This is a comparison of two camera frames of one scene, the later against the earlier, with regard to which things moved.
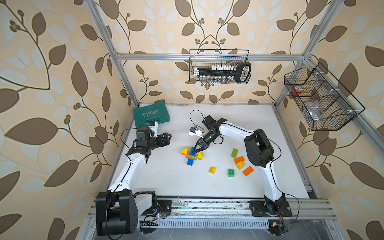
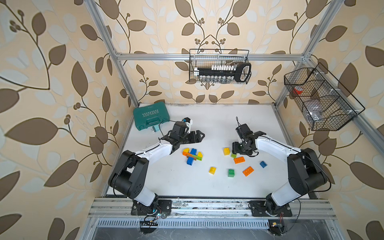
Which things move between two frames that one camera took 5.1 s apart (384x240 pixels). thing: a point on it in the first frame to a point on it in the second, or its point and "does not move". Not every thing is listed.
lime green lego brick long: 197,158 does not move
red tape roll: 298,89 does not move
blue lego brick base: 190,162 does not move
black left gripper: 165,140 to 197,138
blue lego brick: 192,150 does not move
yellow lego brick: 240,165 to 226,151
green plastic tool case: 157,112 does not move
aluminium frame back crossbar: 210,57 does not move
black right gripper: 202,144 to 235,149
